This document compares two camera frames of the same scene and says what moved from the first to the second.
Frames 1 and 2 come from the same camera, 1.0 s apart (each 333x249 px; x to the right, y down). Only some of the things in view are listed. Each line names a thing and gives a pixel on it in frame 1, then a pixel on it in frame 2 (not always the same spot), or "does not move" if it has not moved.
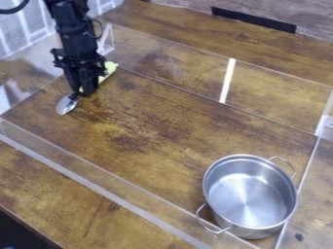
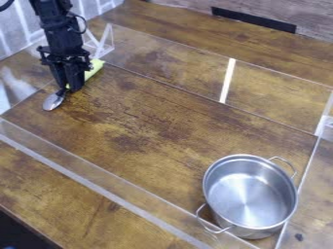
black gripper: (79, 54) to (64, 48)
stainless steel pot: (250, 195) does not move
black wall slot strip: (253, 19) does not move
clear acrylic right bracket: (323, 130) does not move
